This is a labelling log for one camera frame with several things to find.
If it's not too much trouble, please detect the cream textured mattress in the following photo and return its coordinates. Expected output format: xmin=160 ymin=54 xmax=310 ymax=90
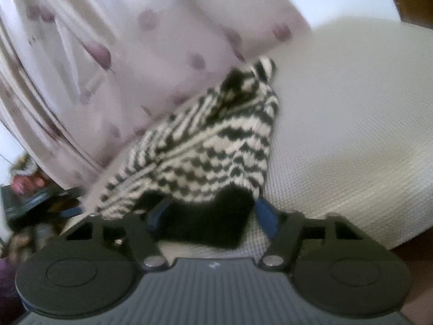
xmin=60 ymin=16 xmax=433 ymax=261

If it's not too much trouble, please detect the black white striped knit sweater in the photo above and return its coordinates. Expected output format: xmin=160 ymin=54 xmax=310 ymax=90
xmin=94 ymin=56 xmax=281 ymax=248

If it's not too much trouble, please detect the pink floral curtain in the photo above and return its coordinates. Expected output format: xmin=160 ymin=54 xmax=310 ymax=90
xmin=1 ymin=0 xmax=310 ymax=187

